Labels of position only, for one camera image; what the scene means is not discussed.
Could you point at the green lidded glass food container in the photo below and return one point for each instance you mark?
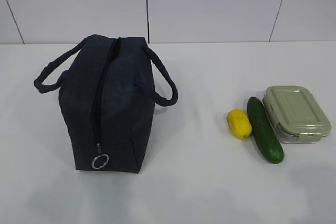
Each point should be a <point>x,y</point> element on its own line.
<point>295,115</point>

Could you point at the dark green cucumber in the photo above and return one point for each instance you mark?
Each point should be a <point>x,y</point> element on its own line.
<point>264,135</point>

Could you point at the navy blue fabric lunch bag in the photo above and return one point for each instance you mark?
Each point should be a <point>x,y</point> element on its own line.
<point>108,89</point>

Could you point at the yellow lemon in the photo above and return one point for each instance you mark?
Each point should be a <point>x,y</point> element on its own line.
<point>239,124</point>

